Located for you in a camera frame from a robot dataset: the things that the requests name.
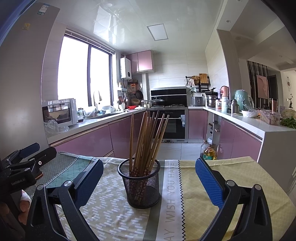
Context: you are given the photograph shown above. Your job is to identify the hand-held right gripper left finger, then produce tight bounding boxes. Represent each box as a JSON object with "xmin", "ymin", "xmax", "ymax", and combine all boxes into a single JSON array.
[{"xmin": 25, "ymin": 159, "xmax": 104, "ymax": 241}]

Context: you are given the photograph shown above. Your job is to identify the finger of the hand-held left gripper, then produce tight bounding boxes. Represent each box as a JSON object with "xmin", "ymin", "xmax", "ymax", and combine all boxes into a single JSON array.
[
  {"xmin": 14, "ymin": 147, "xmax": 57, "ymax": 179},
  {"xmin": 2, "ymin": 143, "xmax": 40, "ymax": 165}
]

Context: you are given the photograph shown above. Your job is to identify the striped wall panel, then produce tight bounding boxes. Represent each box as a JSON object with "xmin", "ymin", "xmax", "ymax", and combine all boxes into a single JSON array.
[{"xmin": 247, "ymin": 61, "xmax": 270, "ymax": 109}]

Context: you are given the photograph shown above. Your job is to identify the clear plastic container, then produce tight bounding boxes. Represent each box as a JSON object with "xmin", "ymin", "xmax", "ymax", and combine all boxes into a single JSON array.
[{"xmin": 259, "ymin": 110, "xmax": 281, "ymax": 126}]

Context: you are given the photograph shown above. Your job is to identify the black range hood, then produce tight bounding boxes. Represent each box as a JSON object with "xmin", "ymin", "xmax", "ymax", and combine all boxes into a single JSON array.
[{"xmin": 151, "ymin": 88, "xmax": 187, "ymax": 107}]

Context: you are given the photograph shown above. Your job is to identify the black wall rack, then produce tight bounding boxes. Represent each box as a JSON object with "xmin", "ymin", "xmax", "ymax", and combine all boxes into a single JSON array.
[{"xmin": 185, "ymin": 74, "xmax": 211, "ymax": 93}]

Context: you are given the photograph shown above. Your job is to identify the steel steamer pot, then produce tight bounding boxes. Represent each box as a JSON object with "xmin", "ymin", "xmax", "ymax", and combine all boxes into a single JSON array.
[{"xmin": 206, "ymin": 95, "xmax": 218, "ymax": 108}]

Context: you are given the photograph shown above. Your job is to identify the pink kitchen cabinets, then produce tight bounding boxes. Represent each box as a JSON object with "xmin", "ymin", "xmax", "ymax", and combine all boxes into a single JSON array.
[
  {"xmin": 188, "ymin": 109, "xmax": 264, "ymax": 163},
  {"xmin": 126, "ymin": 50, "xmax": 154, "ymax": 74},
  {"xmin": 50, "ymin": 109, "xmax": 151, "ymax": 160}
]

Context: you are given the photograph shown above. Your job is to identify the kitchen window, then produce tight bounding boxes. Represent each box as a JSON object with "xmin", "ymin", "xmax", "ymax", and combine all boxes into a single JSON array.
[{"xmin": 58, "ymin": 29, "xmax": 115, "ymax": 108}]

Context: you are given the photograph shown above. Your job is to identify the yellow cooking oil bottle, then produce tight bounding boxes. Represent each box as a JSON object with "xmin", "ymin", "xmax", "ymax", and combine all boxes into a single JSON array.
[{"xmin": 203, "ymin": 144, "xmax": 217, "ymax": 160}]

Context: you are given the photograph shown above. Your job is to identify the green leafy vegetables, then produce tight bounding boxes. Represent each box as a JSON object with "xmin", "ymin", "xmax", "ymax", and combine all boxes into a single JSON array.
[{"xmin": 280, "ymin": 118, "xmax": 296, "ymax": 129}]

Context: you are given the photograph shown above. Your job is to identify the mint green appliance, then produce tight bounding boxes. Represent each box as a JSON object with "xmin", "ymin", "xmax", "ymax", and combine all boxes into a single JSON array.
[{"xmin": 234, "ymin": 90, "xmax": 253, "ymax": 111}]

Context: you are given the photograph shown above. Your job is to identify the white water heater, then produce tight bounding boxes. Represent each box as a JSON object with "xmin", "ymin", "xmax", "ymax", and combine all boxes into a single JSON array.
[{"xmin": 120, "ymin": 57, "xmax": 132, "ymax": 79}]

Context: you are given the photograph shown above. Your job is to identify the bundle of wooden chopsticks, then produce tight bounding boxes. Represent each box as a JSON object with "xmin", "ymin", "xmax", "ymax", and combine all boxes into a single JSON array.
[{"xmin": 128, "ymin": 111, "xmax": 170, "ymax": 202}]

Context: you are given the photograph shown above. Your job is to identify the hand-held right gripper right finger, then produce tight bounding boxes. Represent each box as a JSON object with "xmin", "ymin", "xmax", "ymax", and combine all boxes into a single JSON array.
[{"xmin": 195, "ymin": 158, "xmax": 273, "ymax": 241}]

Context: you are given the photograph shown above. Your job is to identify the silver rice cooker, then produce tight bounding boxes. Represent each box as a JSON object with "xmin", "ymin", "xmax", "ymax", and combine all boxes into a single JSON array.
[{"xmin": 191, "ymin": 93, "xmax": 205, "ymax": 107}]

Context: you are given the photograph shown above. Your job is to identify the white kitchen countertop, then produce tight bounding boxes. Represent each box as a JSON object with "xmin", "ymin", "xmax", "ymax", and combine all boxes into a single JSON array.
[{"xmin": 47, "ymin": 105, "xmax": 296, "ymax": 139}]

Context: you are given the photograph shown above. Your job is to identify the ceiling light panel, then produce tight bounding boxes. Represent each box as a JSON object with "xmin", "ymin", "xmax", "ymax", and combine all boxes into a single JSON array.
[{"xmin": 147, "ymin": 24, "xmax": 168, "ymax": 42}]

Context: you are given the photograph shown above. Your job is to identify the clear plastic bottle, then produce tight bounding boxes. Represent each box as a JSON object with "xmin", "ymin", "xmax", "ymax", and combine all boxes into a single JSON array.
[{"xmin": 200, "ymin": 140, "xmax": 209, "ymax": 159}]

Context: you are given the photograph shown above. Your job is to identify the black mesh pen holder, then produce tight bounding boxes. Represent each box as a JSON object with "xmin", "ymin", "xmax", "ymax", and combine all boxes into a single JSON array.
[{"xmin": 118, "ymin": 158, "xmax": 161, "ymax": 209}]

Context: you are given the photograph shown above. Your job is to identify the framed wall picture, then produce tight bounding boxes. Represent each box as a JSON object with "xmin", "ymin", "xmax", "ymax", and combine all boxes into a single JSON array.
[{"xmin": 256, "ymin": 75, "xmax": 269, "ymax": 100}]

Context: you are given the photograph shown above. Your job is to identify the black built-in oven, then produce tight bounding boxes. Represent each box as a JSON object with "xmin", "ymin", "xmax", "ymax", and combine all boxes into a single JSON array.
[{"xmin": 146, "ymin": 108, "xmax": 189, "ymax": 143}]

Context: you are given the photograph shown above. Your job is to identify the wok with lid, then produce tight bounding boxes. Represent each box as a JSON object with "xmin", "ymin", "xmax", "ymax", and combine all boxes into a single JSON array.
[{"xmin": 151, "ymin": 97, "xmax": 166, "ymax": 107}]

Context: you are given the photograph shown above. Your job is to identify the clear plastic bag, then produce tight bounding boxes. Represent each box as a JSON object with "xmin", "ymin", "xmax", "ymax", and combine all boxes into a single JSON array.
[{"xmin": 44, "ymin": 119, "xmax": 70, "ymax": 137}]

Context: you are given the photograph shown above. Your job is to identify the person's left hand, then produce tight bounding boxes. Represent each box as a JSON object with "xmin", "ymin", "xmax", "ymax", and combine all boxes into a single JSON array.
[{"xmin": 18, "ymin": 190, "xmax": 32, "ymax": 223}]

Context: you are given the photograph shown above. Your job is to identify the pink upper kitchen cabinets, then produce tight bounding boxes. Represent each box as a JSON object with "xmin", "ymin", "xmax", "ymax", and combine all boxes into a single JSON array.
[{"xmin": 126, "ymin": 50, "xmax": 154, "ymax": 74}]

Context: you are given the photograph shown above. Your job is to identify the grey refrigerator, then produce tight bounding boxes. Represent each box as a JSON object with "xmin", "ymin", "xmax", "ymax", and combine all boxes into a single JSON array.
[{"xmin": 0, "ymin": 2, "xmax": 61, "ymax": 161}]

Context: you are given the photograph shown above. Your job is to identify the kitchen faucet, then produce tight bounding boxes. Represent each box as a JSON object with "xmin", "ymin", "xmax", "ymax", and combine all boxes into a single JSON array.
[{"xmin": 93, "ymin": 91, "xmax": 102, "ymax": 112}]

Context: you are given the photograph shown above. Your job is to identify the pink lower kitchen cabinets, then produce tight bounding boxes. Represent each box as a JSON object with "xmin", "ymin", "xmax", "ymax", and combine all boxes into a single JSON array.
[
  {"xmin": 188, "ymin": 109, "xmax": 264, "ymax": 163},
  {"xmin": 50, "ymin": 109, "xmax": 151, "ymax": 160}
]

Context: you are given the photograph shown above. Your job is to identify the printed patchwork tablecloth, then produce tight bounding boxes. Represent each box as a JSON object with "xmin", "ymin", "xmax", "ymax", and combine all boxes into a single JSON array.
[{"xmin": 23, "ymin": 151, "xmax": 291, "ymax": 241}]

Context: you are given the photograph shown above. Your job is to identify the white bowl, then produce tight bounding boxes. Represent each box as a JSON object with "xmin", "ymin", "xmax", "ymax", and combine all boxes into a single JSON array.
[{"xmin": 241, "ymin": 109, "xmax": 258, "ymax": 118}]

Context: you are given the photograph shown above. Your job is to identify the white countertop oven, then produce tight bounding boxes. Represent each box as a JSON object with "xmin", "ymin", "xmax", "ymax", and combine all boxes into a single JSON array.
[{"xmin": 42, "ymin": 98, "xmax": 79, "ymax": 127}]

